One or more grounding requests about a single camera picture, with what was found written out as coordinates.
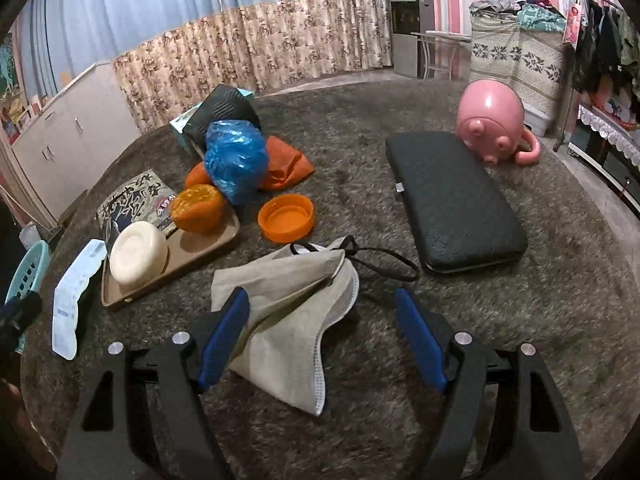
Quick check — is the peeled orange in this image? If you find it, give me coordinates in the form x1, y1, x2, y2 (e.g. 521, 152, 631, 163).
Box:
170, 184, 227, 235

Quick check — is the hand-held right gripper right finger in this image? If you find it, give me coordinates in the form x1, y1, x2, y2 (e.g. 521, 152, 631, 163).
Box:
395, 287, 586, 480

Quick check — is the pink round toy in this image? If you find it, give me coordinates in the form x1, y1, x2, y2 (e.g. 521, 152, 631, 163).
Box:
456, 80, 542, 166

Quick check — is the white paper packet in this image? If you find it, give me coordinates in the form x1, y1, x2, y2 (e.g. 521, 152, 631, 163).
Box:
52, 239, 108, 361

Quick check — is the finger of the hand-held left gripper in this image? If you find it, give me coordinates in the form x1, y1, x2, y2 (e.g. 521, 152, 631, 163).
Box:
0, 290, 44, 356

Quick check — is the teal plastic basket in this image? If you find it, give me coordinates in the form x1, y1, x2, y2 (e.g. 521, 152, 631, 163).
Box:
4, 240, 52, 356

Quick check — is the low cabinet with lace cloth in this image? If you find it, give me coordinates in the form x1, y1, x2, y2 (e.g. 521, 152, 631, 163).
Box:
567, 105, 640, 211

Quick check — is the white cabinet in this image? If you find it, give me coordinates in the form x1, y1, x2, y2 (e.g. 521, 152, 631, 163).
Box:
10, 62, 143, 226

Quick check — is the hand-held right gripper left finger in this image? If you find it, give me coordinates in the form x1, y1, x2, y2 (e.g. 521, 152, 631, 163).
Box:
57, 287, 251, 480

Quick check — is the teal wall poster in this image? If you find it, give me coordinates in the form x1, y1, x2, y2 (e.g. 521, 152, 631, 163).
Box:
0, 35, 23, 106

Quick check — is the long black case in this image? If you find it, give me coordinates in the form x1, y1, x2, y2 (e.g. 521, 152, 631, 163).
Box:
385, 131, 529, 275

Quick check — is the black ribbed cup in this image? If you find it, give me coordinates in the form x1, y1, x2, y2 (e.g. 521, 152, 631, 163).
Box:
182, 84, 262, 146

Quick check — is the flat cardboard piece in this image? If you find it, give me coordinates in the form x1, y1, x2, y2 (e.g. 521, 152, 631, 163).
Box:
101, 200, 242, 309

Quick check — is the grey shaggy rug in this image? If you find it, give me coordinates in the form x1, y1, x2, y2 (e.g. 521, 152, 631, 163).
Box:
20, 80, 640, 480

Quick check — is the blue plastic bag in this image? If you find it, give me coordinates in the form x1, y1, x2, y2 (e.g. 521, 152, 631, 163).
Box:
204, 120, 271, 206

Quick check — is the white round soap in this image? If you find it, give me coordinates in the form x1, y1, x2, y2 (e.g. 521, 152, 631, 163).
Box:
109, 221, 171, 290

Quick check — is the small folding table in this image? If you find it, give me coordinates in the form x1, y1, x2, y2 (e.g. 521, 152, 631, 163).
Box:
411, 30, 473, 81

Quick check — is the grey water dispenser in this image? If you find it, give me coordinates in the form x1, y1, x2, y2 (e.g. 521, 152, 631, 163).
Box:
390, 0, 435, 78

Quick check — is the small orange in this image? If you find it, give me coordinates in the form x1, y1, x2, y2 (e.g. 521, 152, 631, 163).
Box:
184, 161, 213, 191

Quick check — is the beige face mask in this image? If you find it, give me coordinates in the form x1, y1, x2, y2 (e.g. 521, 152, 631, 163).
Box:
210, 235, 421, 417

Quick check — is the person's left forearm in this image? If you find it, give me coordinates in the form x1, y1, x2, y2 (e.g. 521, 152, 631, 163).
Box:
0, 380, 31, 461

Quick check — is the pile of clothes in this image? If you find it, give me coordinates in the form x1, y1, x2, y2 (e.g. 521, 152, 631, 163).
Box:
469, 0, 566, 31

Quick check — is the black and white printed packet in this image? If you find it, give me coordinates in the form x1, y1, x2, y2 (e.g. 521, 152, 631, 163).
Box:
96, 168, 178, 241

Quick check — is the blue and floral curtain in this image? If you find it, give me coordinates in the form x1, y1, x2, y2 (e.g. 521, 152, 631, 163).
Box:
10, 0, 401, 131

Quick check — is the orange plastic lid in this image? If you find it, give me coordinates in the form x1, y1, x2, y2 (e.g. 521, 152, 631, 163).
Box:
257, 193, 316, 244

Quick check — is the patterned blanket covered stack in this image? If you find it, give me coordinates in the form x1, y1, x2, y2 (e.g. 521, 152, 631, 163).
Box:
469, 7, 568, 136

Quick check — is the clothes rack with garments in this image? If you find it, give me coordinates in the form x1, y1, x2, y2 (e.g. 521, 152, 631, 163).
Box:
552, 0, 640, 153

